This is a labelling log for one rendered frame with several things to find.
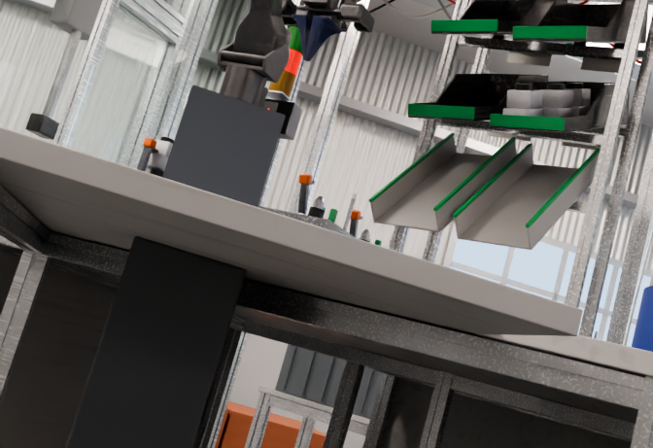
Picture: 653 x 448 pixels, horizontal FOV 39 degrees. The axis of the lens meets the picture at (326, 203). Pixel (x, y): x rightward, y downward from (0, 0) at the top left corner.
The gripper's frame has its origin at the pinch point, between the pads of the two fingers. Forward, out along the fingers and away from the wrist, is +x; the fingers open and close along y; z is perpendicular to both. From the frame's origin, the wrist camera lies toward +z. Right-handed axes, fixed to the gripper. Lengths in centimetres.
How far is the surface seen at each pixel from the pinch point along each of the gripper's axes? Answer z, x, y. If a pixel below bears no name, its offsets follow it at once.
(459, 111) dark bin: 10.7, 5.5, -25.0
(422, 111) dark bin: 12.1, 5.8, -17.9
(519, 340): -6, 42, -48
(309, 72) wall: 361, -126, 222
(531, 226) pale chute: 6.8, 23.6, -42.6
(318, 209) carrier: 26.2, 23.6, 4.2
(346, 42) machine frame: 127, -53, 67
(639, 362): -6, 41, -64
